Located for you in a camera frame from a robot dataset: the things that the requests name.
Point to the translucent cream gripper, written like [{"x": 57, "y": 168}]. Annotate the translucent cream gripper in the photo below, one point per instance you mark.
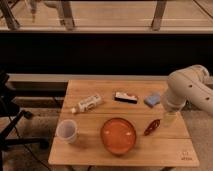
[{"x": 169, "y": 118}]

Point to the white plastic bottle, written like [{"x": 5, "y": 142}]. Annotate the white plastic bottle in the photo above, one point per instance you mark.
[{"x": 87, "y": 104}]

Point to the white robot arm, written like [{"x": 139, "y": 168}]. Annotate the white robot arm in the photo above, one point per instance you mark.
[{"x": 188, "y": 84}]

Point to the orange ceramic bowl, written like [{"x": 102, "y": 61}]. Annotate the orange ceramic bowl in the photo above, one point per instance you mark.
[{"x": 118, "y": 136}]

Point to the red chili pepper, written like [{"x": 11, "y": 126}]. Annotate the red chili pepper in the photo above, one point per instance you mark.
[{"x": 152, "y": 127}]

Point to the blue sponge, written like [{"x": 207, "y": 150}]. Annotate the blue sponge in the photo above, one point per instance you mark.
[{"x": 152, "y": 100}]

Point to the black and white eraser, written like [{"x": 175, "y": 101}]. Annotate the black and white eraser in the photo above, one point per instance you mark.
[{"x": 125, "y": 97}]

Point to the wooden table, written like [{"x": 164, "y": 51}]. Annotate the wooden table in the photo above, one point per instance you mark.
[{"x": 165, "y": 147}]

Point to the white plastic cup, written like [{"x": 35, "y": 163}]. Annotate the white plastic cup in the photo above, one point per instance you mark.
[{"x": 67, "y": 131}]

